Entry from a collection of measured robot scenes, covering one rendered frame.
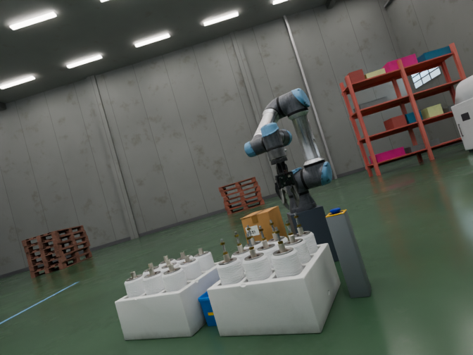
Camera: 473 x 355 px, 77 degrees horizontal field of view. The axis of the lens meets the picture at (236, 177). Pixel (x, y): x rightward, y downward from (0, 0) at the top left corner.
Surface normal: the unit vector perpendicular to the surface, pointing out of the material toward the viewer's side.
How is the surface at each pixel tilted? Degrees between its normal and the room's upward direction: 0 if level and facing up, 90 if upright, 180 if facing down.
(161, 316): 90
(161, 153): 90
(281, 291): 90
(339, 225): 90
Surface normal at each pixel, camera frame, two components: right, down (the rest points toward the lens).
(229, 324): -0.47, 0.09
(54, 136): -0.04, -0.04
